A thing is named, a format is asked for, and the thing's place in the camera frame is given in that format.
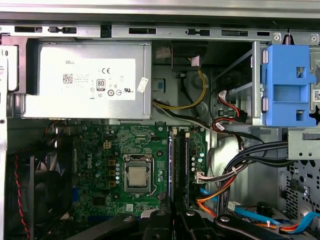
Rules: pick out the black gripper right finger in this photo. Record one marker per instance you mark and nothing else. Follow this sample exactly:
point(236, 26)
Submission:
point(190, 225)

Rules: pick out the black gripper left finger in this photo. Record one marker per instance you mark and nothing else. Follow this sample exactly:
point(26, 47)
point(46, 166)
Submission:
point(160, 225)

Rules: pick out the RAM stick with blue label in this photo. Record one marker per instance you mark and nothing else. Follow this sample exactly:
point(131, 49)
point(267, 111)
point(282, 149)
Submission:
point(171, 162)

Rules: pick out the silver CPU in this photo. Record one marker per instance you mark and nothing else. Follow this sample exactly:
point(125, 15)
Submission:
point(137, 176)

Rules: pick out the green motherboard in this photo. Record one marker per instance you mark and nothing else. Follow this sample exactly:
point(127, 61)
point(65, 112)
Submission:
point(140, 140)

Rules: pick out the black case fan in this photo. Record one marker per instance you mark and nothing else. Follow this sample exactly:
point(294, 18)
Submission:
point(50, 192)

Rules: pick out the silver drive cage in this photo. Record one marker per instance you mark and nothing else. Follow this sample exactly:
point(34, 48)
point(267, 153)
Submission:
point(256, 100)

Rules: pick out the grey power supply unit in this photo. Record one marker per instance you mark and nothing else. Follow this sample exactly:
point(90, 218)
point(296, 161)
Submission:
point(87, 75)

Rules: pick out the blue plastic drive latch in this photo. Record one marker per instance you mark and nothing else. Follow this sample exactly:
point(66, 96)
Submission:
point(282, 65)

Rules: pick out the black PC case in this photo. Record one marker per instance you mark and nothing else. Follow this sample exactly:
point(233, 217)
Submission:
point(175, 32)

